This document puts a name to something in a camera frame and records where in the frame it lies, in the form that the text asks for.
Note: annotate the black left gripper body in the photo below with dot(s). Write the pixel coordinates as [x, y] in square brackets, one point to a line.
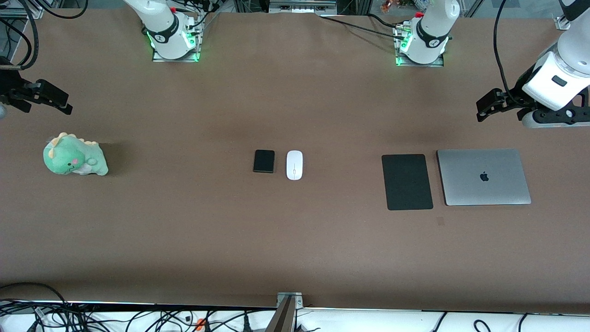
[519, 93]

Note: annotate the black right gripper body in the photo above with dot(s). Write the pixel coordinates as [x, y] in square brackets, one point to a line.
[10, 87]

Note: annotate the white computer mouse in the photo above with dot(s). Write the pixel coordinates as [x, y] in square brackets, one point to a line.
[294, 165]

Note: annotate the black smartphone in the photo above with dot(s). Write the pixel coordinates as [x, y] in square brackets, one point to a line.
[263, 161]

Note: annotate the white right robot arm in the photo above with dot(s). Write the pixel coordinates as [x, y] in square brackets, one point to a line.
[161, 23]

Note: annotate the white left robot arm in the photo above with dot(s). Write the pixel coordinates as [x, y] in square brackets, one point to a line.
[433, 27]

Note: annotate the black mouse pad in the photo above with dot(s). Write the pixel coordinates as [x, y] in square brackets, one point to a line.
[407, 182]

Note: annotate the green dinosaur plush toy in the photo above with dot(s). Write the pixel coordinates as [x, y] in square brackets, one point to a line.
[69, 157]

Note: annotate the silver laptop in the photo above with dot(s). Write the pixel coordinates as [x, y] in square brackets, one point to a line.
[484, 177]

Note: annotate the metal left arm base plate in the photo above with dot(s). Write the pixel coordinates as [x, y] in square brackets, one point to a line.
[438, 63]

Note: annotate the aluminium corner rail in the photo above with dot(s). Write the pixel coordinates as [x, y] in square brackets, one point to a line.
[18, 13]

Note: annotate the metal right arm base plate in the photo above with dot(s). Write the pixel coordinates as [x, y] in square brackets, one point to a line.
[159, 58]

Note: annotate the aluminium frame beam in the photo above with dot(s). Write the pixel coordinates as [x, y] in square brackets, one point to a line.
[302, 7]

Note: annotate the aluminium profile post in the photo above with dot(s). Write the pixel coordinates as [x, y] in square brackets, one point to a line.
[286, 313]

